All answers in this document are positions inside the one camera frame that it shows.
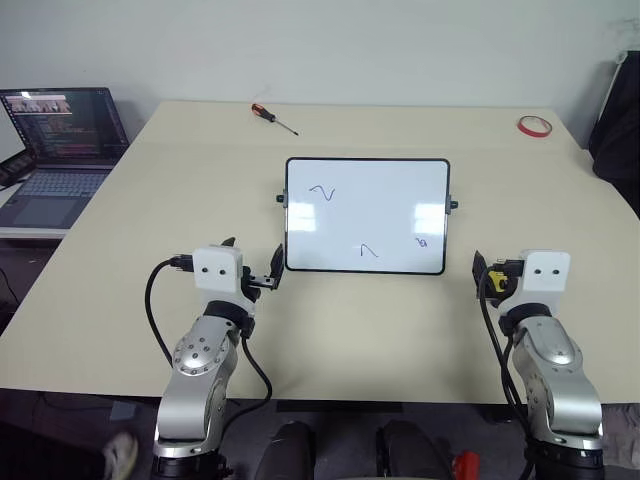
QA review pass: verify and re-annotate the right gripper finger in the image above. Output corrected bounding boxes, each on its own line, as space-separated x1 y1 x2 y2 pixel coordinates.
471 250 490 287

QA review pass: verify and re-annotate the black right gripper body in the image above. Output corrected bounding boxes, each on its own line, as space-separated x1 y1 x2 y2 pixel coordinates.
477 256 525 308

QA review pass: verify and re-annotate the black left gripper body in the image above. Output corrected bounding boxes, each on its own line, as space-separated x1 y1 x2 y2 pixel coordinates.
241 265 279 305

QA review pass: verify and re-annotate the small black-framed whiteboard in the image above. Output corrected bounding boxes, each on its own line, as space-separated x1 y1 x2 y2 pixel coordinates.
275 156 460 277

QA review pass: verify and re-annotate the orange and black screwdriver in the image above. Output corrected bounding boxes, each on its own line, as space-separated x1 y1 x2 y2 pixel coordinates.
250 102 301 137

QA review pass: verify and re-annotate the red tape roll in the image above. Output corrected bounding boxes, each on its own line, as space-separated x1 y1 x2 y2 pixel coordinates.
516 114 553 140

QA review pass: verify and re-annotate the small red object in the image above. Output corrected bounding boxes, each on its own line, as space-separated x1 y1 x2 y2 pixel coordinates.
451 449 482 480

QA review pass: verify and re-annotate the grey open laptop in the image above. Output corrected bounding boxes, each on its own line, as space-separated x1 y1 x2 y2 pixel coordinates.
0 87 133 232

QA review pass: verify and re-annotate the black chair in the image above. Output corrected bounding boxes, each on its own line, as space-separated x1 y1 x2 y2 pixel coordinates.
587 48 640 222

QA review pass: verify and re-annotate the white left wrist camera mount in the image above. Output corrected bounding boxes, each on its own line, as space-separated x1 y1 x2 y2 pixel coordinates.
192 245 245 304

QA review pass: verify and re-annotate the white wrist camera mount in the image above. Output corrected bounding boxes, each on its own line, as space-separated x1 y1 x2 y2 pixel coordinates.
192 245 245 304
504 249 572 316

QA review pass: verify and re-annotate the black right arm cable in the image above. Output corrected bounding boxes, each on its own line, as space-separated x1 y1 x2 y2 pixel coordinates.
476 282 534 480

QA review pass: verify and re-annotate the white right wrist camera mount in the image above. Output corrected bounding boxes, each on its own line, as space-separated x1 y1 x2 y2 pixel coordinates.
504 249 572 316

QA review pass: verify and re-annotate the black table frame bar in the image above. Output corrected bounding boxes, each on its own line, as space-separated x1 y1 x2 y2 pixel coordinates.
276 399 405 414

